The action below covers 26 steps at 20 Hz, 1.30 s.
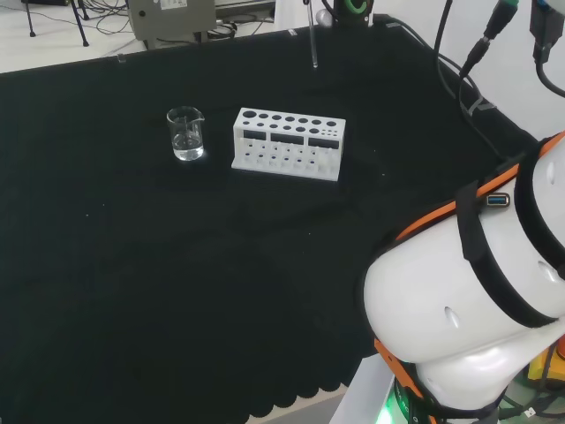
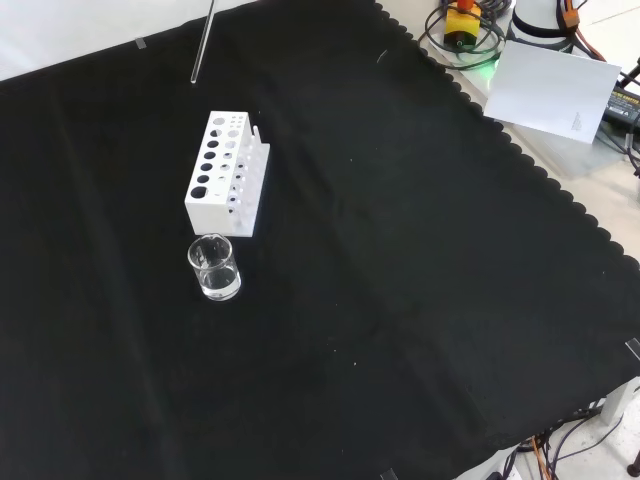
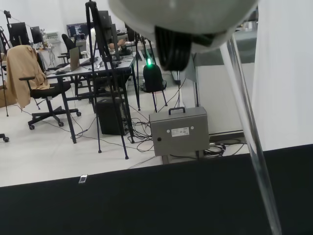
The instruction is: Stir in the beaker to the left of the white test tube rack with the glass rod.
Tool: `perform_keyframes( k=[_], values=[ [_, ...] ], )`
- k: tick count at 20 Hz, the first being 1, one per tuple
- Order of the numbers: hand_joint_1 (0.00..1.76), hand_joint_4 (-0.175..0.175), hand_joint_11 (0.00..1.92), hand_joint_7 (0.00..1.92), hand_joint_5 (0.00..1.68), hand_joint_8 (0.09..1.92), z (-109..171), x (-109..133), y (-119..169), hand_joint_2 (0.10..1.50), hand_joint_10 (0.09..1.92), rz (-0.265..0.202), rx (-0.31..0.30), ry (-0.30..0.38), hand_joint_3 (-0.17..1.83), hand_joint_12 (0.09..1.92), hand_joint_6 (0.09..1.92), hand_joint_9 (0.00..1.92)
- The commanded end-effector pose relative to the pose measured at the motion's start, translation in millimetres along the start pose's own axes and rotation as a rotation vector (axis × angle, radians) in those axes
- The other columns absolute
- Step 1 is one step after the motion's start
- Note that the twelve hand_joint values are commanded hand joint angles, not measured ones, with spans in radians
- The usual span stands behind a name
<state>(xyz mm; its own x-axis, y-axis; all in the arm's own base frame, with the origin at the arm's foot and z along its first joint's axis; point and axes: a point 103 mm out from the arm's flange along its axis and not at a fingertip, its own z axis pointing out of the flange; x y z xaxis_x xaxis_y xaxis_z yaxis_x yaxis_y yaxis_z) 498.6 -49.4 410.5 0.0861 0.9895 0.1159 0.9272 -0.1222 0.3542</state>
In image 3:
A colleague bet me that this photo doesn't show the black computer tower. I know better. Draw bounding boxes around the black computer tower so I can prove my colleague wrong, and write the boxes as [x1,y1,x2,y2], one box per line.
[95,97,129,136]

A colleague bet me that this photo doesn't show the black computer monitor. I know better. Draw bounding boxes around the black computer monitor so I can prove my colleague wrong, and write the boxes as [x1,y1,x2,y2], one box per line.
[30,26,44,45]
[6,22,27,47]

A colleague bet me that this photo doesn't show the person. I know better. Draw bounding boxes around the person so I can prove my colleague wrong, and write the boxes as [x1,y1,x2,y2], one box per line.
[86,27,99,59]

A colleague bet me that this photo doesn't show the monitor with lit screen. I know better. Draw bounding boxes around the monitor with lit screen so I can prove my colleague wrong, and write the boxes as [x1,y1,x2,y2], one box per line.
[66,23,88,40]

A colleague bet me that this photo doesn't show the pale board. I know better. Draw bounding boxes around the pale board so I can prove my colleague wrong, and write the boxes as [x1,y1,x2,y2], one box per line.
[251,0,313,151]

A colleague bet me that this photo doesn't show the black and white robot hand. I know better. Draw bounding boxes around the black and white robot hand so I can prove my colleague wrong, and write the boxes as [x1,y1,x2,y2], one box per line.
[107,0,260,72]

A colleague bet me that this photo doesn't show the grey desk with dark legs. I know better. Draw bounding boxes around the grey desk with dark legs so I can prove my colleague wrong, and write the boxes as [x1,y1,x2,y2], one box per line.
[46,50,142,144]

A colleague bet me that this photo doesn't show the grey metal control box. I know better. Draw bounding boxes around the grey metal control box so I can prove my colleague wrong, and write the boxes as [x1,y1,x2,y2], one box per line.
[149,106,211,157]

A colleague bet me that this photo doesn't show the black pack with green light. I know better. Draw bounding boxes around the black pack with green light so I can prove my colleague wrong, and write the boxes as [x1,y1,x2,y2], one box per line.
[142,57,169,113]

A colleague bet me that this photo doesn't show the beige jacket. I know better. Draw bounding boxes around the beige jacket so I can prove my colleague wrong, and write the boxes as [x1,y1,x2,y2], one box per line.
[6,45,49,110]

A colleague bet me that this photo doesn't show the black tripod with blue legs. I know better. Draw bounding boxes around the black tripod with blue legs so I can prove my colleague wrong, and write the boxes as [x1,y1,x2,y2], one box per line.
[84,0,136,160]
[0,9,13,118]

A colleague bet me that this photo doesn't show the black floor cables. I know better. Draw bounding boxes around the black floor cables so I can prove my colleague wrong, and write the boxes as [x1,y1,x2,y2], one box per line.
[126,114,157,153]

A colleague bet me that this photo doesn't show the black bench cloth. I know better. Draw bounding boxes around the black bench cloth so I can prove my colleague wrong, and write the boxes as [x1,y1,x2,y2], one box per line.
[0,143,313,235]

